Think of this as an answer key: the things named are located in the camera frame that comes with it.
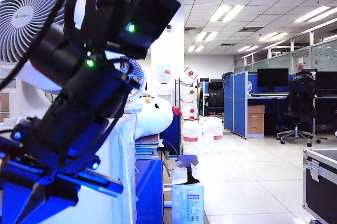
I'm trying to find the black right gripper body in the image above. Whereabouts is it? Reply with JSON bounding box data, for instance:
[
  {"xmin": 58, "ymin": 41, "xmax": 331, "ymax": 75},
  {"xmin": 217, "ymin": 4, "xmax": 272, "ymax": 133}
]
[{"xmin": 0, "ymin": 117, "xmax": 124, "ymax": 198}]

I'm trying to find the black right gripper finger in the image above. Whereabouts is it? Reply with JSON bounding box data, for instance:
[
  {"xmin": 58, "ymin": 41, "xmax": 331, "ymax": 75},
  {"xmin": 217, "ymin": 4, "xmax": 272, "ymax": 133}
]
[
  {"xmin": 15, "ymin": 180, "xmax": 80, "ymax": 224},
  {"xmin": 0, "ymin": 179, "xmax": 34, "ymax": 224}
]

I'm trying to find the beige shelf unit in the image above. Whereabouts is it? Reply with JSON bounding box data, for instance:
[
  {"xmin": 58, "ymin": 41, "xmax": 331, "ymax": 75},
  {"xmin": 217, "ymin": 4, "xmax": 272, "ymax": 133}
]
[{"xmin": 0, "ymin": 92, "xmax": 11, "ymax": 122}]

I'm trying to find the stack of notebooks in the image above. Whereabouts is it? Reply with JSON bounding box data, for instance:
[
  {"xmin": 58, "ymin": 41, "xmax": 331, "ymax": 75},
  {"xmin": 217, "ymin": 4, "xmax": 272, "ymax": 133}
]
[{"xmin": 134, "ymin": 133, "xmax": 165, "ymax": 160}]

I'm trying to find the white snowman plush pillow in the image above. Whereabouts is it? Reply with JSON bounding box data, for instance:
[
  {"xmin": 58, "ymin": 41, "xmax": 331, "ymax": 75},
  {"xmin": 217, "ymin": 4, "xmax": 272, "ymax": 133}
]
[{"xmin": 133, "ymin": 96, "xmax": 183, "ymax": 139}]

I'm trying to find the blue metal cabinet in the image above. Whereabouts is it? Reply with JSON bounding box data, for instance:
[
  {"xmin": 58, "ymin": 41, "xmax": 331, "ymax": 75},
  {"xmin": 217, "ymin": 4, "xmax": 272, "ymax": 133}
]
[{"xmin": 135, "ymin": 158, "xmax": 164, "ymax": 224}]

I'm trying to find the small white desk fan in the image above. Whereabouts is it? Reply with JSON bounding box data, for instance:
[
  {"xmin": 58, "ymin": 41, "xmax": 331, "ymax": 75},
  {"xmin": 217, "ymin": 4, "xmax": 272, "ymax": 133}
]
[{"xmin": 115, "ymin": 57, "xmax": 146, "ymax": 114}]

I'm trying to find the dark blue desk panel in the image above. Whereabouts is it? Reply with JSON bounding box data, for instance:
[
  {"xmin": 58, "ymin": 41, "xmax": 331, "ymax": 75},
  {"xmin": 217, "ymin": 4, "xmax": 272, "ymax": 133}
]
[{"xmin": 160, "ymin": 115, "xmax": 182, "ymax": 156}]

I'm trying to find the white water dispenser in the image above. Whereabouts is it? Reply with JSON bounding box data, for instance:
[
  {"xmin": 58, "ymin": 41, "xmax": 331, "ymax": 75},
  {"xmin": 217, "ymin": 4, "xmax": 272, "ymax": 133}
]
[{"xmin": 154, "ymin": 84, "xmax": 175, "ymax": 105}]

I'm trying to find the white plastic bag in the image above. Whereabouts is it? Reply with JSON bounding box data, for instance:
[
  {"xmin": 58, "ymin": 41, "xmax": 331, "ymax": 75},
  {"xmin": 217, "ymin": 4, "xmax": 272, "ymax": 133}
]
[{"xmin": 172, "ymin": 165, "xmax": 210, "ymax": 185}]

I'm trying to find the clear water jug red label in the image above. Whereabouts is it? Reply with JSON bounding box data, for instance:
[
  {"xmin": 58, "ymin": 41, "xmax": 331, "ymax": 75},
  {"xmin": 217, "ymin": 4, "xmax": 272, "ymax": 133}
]
[
  {"xmin": 156, "ymin": 62, "xmax": 174, "ymax": 86},
  {"xmin": 181, "ymin": 118, "xmax": 204, "ymax": 156},
  {"xmin": 181, "ymin": 104, "xmax": 199, "ymax": 120},
  {"xmin": 202, "ymin": 115, "xmax": 224, "ymax": 155},
  {"xmin": 182, "ymin": 86, "xmax": 198, "ymax": 104},
  {"xmin": 180, "ymin": 67, "xmax": 199, "ymax": 86}
]

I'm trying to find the large white desk fan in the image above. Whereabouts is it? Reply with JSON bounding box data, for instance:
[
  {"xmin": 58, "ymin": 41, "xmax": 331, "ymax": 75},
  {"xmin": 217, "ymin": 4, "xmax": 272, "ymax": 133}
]
[{"xmin": 0, "ymin": 0, "xmax": 87, "ymax": 125}]

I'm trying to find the blue printed cardboard box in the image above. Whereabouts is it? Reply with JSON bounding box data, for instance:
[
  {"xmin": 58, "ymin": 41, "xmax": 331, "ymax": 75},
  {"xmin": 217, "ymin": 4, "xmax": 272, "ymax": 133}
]
[{"xmin": 171, "ymin": 155, "xmax": 206, "ymax": 224}]

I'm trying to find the black padded office chair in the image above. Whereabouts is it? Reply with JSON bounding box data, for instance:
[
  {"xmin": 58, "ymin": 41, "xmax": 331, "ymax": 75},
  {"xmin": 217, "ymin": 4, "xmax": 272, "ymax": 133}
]
[{"xmin": 204, "ymin": 82, "xmax": 224, "ymax": 116}]

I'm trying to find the blue cubicle partition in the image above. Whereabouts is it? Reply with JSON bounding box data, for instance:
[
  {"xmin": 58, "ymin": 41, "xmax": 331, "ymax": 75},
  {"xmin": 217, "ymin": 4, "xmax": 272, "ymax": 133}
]
[{"xmin": 223, "ymin": 71, "xmax": 249, "ymax": 140}]

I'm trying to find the blue cubicle panel behind monitor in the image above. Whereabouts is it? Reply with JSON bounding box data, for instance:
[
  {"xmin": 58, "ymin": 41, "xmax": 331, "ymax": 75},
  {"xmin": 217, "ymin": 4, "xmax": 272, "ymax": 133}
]
[{"xmin": 247, "ymin": 73, "xmax": 296, "ymax": 95}]

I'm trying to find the white office desk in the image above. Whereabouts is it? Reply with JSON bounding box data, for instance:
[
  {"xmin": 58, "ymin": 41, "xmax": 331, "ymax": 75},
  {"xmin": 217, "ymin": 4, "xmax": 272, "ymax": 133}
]
[
  {"xmin": 312, "ymin": 94, "xmax": 337, "ymax": 130},
  {"xmin": 249, "ymin": 91, "xmax": 290, "ymax": 100}
]

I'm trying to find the black computer monitor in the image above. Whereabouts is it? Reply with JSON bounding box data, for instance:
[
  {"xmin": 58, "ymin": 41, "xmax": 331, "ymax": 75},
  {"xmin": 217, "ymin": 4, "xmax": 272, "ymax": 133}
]
[
  {"xmin": 315, "ymin": 70, "xmax": 337, "ymax": 96},
  {"xmin": 256, "ymin": 68, "xmax": 290, "ymax": 93}
]

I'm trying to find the black mesh office chair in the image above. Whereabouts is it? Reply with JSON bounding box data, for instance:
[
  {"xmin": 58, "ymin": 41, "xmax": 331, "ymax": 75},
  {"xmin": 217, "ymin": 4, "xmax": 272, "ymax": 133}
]
[{"xmin": 272, "ymin": 71, "xmax": 329, "ymax": 148}]

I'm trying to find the black aluminium flight case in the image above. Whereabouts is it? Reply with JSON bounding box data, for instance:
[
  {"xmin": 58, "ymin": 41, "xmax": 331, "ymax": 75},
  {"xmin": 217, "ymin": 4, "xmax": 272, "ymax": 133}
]
[{"xmin": 302, "ymin": 148, "xmax": 337, "ymax": 224}]

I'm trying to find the white power cable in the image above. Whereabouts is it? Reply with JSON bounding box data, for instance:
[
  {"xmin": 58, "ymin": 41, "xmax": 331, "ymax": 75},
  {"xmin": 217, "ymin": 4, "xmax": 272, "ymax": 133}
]
[{"xmin": 113, "ymin": 113, "xmax": 137, "ymax": 224}]

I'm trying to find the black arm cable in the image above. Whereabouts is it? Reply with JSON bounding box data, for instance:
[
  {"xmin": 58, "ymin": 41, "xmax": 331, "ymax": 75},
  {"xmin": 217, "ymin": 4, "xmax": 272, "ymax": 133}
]
[{"xmin": 0, "ymin": 0, "xmax": 89, "ymax": 90}]

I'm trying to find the metal wire jug rack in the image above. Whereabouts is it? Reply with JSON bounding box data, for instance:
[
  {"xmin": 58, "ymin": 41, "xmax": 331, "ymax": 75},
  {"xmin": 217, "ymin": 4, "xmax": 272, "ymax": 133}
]
[{"xmin": 173, "ymin": 77, "xmax": 200, "ymax": 156}]

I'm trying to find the wooden drawer pedestal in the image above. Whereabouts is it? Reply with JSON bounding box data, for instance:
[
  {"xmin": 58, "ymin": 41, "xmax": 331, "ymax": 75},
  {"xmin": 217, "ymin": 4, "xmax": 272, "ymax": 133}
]
[{"xmin": 247, "ymin": 104, "xmax": 265, "ymax": 137}]

